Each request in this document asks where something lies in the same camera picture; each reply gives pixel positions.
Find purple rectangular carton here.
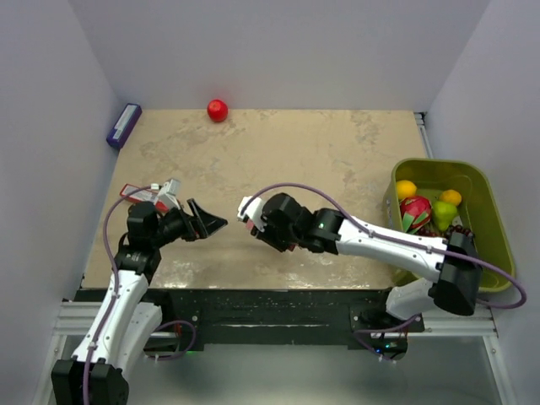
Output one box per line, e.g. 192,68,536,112
106,103,143,150

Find dark purple grapes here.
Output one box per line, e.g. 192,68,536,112
418,224,475,240

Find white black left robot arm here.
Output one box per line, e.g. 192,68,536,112
51,199,228,404

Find yellow lemon upper left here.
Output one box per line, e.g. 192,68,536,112
396,180,418,201

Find orange fruit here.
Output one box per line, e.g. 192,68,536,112
439,189,462,207

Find red dragon fruit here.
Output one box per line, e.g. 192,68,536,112
399,196,432,234

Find red rectangular carton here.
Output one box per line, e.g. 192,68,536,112
119,184,168,213

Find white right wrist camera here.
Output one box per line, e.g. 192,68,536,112
237,196,266,224

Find green pear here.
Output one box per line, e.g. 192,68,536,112
432,200,458,232

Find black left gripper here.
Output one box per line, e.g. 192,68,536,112
151,198,227,247

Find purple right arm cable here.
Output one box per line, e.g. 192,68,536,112
248,181,527,311

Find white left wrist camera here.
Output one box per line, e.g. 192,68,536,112
152,178,181,213

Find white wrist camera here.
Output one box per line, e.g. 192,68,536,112
152,178,181,213
237,196,266,224

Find green plastic bin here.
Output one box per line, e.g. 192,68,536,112
382,159,516,277

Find red apple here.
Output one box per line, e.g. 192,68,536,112
207,99,229,122

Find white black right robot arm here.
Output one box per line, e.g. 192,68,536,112
238,193,482,332

